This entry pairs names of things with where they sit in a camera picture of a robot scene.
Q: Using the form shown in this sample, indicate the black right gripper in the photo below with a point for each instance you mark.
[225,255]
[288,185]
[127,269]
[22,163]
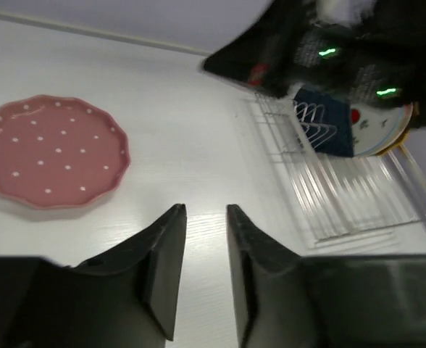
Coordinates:
[251,60]

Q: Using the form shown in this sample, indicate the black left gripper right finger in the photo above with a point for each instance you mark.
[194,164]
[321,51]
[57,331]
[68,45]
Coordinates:
[283,299]

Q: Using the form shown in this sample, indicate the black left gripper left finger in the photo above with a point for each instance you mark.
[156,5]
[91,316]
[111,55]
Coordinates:
[126,296]

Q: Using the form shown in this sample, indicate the dark blue leaf plate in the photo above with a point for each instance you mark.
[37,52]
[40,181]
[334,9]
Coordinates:
[326,122]

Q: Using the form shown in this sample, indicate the white watermelon plate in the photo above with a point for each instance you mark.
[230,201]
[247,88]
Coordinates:
[374,130]

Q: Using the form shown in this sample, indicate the pink polka dot plate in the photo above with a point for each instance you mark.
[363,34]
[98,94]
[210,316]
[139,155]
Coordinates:
[59,152]

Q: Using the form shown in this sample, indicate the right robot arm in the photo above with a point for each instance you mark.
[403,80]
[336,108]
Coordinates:
[377,58]

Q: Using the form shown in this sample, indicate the wire dish rack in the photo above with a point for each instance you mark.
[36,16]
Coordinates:
[334,205]

